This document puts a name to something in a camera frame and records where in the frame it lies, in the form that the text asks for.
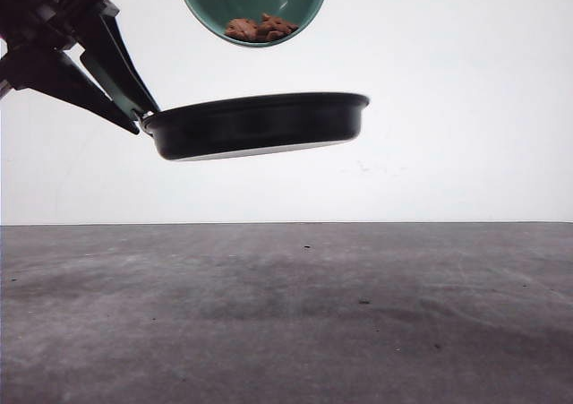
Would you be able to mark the brown beef cubes pile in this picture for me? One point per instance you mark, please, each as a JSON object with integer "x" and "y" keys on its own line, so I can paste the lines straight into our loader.
{"x": 270, "y": 28}

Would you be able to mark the black frying pan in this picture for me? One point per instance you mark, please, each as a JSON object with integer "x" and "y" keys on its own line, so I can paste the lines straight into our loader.
{"x": 256, "y": 125}

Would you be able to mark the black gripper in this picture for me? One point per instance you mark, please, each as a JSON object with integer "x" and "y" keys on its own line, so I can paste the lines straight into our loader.
{"x": 53, "y": 24}

